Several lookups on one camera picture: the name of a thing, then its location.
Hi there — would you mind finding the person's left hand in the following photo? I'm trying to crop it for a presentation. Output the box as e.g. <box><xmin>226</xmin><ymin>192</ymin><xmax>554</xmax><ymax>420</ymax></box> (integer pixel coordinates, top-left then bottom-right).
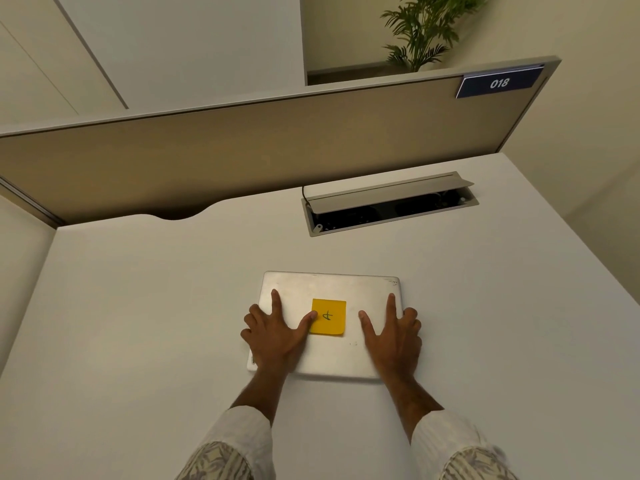
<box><xmin>240</xmin><ymin>289</ymin><xmax>319</xmax><ymax>378</ymax></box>

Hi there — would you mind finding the person's right hand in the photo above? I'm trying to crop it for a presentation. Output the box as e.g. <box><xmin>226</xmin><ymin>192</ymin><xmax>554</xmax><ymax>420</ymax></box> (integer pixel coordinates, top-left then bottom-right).
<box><xmin>358</xmin><ymin>293</ymin><xmax>424</xmax><ymax>378</ymax></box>

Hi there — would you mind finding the silver laptop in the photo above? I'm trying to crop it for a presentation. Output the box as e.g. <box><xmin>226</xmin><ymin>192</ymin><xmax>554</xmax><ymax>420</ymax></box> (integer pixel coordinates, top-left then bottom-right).
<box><xmin>246</xmin><ymin>271</ymin><xmax>405</xmax><ymax>381</ymax></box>

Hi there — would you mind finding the person's left forearm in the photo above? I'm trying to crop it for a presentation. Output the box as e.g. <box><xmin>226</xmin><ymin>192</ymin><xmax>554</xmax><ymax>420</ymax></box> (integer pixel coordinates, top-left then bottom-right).
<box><xmin>175</xmin><ymin>368</ymin><xmax>291</xmax><ymax>480</ymax></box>

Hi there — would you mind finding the person's right forearm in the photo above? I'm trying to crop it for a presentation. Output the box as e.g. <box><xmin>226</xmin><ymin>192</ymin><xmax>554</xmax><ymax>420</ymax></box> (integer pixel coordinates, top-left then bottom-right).
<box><xmin>381</xmin><ymin>367</ymin><xmax>522</xmax><ymax>480</ymax></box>

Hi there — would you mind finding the yellow sticky note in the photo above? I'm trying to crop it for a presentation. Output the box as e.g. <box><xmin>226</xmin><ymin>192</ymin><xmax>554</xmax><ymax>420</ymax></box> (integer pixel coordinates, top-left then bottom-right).
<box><xmin>308</xmin><ymin>298</ymin><xmax>347</xmax><ymax>337</ymax></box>

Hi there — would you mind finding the beige desk divider panel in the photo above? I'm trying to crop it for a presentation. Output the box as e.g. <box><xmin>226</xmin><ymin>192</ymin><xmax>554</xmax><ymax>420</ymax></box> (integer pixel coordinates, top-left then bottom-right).
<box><xmin>0</xmin><ymin>56</ymin><xmax>562</xmax><ymax>230</ymax></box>

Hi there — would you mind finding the dark blue label plate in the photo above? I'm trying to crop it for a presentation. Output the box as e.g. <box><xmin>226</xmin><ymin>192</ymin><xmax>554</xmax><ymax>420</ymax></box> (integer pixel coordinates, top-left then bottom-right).
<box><xmin>455</xmin><ymin>65</ymin><xmax>545</xmax><ymax>100</ymax></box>

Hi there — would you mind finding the green potted palm plant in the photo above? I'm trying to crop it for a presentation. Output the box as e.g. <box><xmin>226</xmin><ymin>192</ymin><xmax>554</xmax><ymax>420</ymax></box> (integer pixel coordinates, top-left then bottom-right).
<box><xmin>380</xmin><ymin>0</ymin><xmax>489</xmax><ymax>73</ymax></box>

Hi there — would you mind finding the grey desk cable box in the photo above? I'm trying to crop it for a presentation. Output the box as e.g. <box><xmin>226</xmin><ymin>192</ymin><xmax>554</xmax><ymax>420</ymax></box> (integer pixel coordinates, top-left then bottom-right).
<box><xmin>301</xmin><ymin>171</ymin><xmax>479</xmax><ymax>238</ymax></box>

